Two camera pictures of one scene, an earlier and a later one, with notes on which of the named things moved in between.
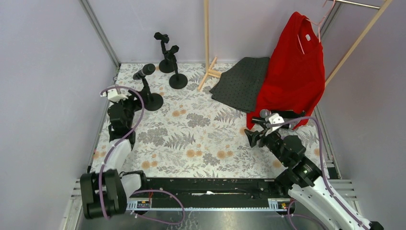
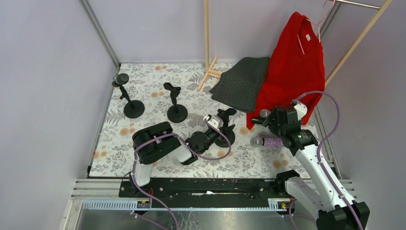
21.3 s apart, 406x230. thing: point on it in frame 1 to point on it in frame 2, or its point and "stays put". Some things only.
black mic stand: x=177 y=81 to x=176 y=113
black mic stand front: x=155 y=101 to x=228 y=130
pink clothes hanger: x=318 y=25 stays put
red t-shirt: x=295 y=81 stays put
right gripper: x=260 y=135 to x=276 y=122
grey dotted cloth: x=238 y=87 stays put
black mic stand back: x=165 y=66 to x=133 y=109
